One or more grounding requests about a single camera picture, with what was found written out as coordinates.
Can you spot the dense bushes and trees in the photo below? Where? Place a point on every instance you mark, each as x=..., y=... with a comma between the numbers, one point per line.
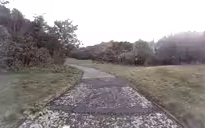
x=23, y=43

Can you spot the grass verge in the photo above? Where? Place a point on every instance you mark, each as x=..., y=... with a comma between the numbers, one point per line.
x=26, y=86

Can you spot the grey asphalt path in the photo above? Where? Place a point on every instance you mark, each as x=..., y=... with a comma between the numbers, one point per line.
x=100, y=100

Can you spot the grass field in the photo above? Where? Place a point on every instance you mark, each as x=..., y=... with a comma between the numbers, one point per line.
x=170, y=83

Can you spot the distant row of trees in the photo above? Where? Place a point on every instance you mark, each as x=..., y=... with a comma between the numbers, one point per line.
x=150, y=50

